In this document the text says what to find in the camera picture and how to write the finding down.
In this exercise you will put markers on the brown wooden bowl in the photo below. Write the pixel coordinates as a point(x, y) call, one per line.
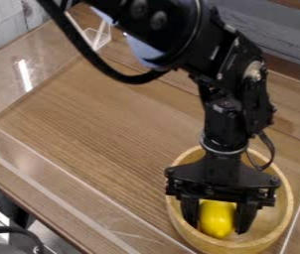
point(265, 229)

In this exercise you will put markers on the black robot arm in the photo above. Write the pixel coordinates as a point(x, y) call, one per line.
point(180, 34)

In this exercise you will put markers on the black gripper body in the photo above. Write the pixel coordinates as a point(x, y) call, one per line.
point(225, 175)

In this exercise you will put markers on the yellow lemon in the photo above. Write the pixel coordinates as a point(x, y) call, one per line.
point(217, 218)

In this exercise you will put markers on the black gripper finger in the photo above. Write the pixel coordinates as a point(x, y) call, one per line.
point(190, 210)
point(244, 216)

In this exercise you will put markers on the clear acrylic corner bracket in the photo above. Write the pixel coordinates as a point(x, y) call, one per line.
point(97, 37)

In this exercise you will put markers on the black metal bracket with screw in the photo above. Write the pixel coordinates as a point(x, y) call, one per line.
point(35, 246)

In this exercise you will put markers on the clear acrylic tray wall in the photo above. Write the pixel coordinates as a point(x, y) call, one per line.
point(86, 143)

